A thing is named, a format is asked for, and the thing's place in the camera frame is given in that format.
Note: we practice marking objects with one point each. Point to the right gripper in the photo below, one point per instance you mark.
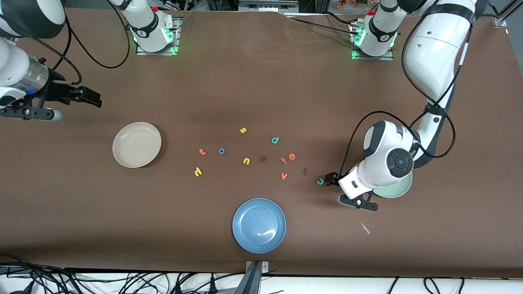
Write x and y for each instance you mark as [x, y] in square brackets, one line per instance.
[57, 90]

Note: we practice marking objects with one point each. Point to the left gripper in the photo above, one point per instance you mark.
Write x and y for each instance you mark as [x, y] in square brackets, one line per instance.
[333, 179]

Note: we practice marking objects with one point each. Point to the yellow foam letter h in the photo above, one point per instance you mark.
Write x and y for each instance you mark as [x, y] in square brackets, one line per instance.
[198, 172]

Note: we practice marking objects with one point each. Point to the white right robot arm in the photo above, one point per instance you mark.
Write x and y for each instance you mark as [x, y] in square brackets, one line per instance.
[147, 28]

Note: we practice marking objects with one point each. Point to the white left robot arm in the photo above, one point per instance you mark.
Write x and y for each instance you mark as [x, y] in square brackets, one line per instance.
[433, 53]

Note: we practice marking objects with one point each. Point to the small white tape scrap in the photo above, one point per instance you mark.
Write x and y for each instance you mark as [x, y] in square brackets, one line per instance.
[365, 228]

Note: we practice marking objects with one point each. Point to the beige brown plate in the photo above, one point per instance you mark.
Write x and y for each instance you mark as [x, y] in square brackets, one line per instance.
[137, 145]

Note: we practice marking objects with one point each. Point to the light green plate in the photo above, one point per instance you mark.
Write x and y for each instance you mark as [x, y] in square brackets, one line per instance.
[398, 190]

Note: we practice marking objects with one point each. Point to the blue plate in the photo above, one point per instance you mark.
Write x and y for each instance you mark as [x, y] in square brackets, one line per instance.
[259, 226]

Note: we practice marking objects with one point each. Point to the brown table cover sheet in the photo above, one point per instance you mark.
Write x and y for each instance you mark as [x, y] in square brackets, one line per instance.
[261, 81]

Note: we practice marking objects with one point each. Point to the black power plug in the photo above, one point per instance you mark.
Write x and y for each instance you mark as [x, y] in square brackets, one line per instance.
[178, 289]
[28, 288]
[212, 288]

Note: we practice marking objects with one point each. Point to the orange artificial flowers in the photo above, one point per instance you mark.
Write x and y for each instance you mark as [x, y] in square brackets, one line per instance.
[347, 4]

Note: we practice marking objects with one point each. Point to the grey power strip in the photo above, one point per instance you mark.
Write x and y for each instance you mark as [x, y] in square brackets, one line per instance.
[267, 6]

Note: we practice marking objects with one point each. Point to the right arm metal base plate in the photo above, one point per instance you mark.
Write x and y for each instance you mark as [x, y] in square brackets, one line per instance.
[176, 41]

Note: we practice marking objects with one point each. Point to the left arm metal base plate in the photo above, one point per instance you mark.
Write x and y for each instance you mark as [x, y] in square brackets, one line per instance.
[354, 55]

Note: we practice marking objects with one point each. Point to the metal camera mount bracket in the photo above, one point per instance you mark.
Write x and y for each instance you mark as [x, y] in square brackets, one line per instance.
[253, 281]

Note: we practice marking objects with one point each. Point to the aluminium frame corner bracket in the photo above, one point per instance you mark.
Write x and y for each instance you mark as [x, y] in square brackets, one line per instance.
[498, 21]

